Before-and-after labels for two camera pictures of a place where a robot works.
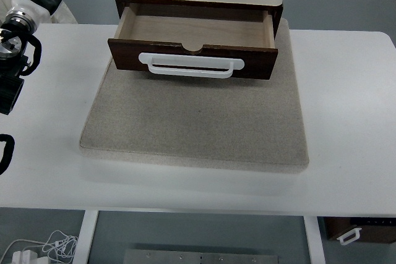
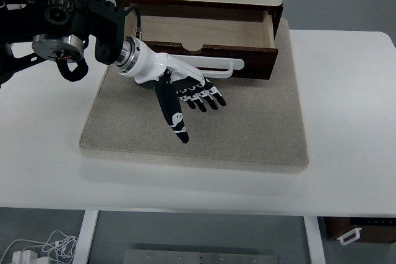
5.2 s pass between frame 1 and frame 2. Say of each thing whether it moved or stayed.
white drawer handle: stayed
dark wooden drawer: stayed
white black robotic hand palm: moved
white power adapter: stayed
